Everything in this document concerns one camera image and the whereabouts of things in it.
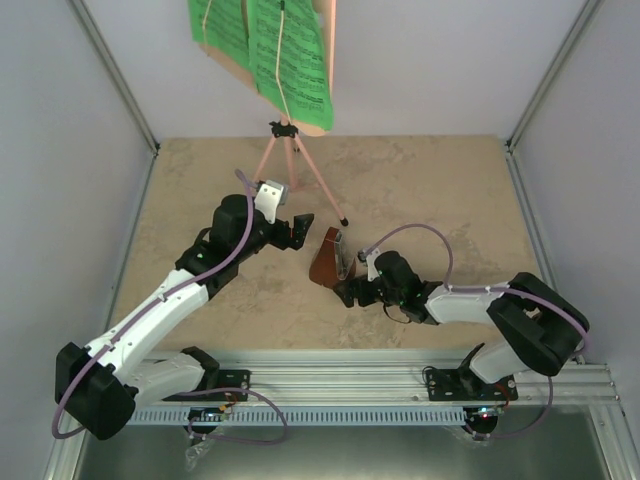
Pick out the brown wooden metronome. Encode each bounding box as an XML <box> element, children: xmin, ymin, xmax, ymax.
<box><xmin>309</xmin><ymin>227</ymin><xmax>356</xmax><ymax>289</ymax></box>

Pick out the clear plastic metronome cover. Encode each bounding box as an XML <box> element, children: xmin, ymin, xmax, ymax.
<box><xmin>333</xmin><ymin>230</ymin><xmax>352</xmax><ymax>280</ymax></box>

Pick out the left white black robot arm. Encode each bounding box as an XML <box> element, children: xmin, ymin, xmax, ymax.
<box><xmin>52</xmin><ymin>194</ymin><xmax>314</xmax><ymax>440</ymax></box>

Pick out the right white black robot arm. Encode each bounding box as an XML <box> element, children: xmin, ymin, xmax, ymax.
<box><xmin>333</xmin><ymin>251</ymin><xmax>590</xmax><ymax>401</ymax></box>

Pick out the pink tripod music stand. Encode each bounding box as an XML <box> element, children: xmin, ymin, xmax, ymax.
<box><xmin>195</xmin><ymin>1</ymin><xmax>349</xmax><ymax>225</ymax></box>

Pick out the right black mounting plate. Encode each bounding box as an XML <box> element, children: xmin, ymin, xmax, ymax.
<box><xmin>422</xmin><ymin>366</ymin><xmax>519</xmax><ymax>402</ymax></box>

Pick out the black mounting plate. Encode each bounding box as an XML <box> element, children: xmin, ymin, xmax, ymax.
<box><xmin>199</xmin><ymin>369</ymin><xmax>251</xmax><ymax>403</ymax></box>
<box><xmin>422</xmin><ymin>366</ymin><xmax>519</xmax><ymax>402</ymax></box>

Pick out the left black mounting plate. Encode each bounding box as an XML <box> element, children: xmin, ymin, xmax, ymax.
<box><xmin>199</xmin><ymin>369</ymin><xmax>251</xmax><ymax>403</ymax></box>

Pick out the green sheet music right page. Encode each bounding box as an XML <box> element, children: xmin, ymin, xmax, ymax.
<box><xmin>247</xmin><ymin>1</ymin><xmax>334</xmax><ymax>136</ymax></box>

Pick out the green sheet music page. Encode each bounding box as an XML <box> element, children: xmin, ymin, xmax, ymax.
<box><xmin>187</xmin><ymin>0</ymin><xmax>249</xmax><ymax>68</ymax></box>
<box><xmin>247</xmin><ymin>1</ymin><xmax>334</xmax><ymax>136</ymax></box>

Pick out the green sheet music left page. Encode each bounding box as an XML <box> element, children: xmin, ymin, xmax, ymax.
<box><xmin>187</xmin><ymin>0</ymin><xmax>249</xmax><ymax>68</ymax></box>

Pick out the clear plastic bag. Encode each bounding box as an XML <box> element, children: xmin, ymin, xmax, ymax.
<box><xmin>184</xmin><ymin>437</ymin><xmax>215</xmax><ymax>472</ymax></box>

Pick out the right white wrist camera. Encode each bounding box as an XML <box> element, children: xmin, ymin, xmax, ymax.
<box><xmin>357</xmin><ymin>247</ymin><xmax>381</xmax><ymax>282</ymax></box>

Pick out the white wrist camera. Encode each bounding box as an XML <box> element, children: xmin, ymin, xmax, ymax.
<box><xmin>357</xmin><ymin>247</ymin><xmax>381</xmax><ymax>282</ymax></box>
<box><xmin>254</xmin><ymin>180</ymin><xmax>289</xmax><ymax>225</ymax></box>

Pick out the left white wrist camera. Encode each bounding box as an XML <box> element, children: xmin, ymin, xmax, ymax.
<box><xmin>254</xmin><ymin>180</ymin><xmax>289</xmax><ymax>225</ymax></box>

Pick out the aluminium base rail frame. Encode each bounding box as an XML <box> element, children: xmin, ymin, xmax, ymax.
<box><xmin>46</xmin><ymin>350</ymin><xmax>639</xmax><ymax>479</ymax></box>

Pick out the grey slotted cable duct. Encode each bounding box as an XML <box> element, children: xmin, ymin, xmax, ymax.
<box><xmin>128</xmin><ymin>405</ymin><xmax>466</xmax><ymax>427</ymax></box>

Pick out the left aluminium corner post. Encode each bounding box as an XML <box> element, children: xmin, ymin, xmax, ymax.
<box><xmin>66</xmin><ymin>0</ymin><xmax>160</xmax><ymax>156</ymax></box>

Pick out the aluminium corner post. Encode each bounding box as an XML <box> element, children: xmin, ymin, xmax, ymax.
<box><xmin>504</xmin><ymin>0</ymin><xmax>604</xmax><ymax>154</ymax></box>
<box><xmin>66</xmin><ymin>0</ymin><xmax>160</xmax><ymax>156</ymax></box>

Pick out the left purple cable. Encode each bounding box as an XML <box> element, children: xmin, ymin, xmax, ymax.
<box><xmin>52</xmin><ymin>169</ymin><xmax>290</xmax><ymax>446</ymax></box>

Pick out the right aluminium corner post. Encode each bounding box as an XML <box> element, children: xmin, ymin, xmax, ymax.
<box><xmin>504</xmin><ymin>0</ymin><xmax>604</xmax><ymax>154</ymax></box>

